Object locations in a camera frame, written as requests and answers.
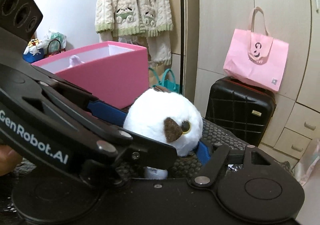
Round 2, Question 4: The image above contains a purple plush toy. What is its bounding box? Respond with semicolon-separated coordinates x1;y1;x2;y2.
68;55;84;68

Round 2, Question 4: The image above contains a cream knitted cardigan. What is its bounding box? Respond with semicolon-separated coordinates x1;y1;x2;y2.
94;0;174;65

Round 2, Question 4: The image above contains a blue flower gift bag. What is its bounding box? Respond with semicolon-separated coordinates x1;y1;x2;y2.
22;39;44;63

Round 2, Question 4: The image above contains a pink storage box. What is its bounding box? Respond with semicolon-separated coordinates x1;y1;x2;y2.
33;41;149;108

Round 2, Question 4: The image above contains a pink tote bag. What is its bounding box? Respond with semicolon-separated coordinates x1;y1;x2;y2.
223;7;289;92

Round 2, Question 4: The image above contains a white brown plush cat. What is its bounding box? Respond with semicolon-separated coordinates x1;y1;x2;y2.
123;85;203;179

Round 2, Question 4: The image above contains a teal bag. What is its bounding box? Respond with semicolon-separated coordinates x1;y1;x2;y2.
149;67;180;94

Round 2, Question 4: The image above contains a black suitcase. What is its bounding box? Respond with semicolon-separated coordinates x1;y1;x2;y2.
205;77;276;146

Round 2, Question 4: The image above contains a beige wardrobe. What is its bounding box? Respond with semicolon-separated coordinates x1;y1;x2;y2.
195;0;312;167

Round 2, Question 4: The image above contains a left hand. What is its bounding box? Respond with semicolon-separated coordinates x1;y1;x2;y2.
0;145;23;176

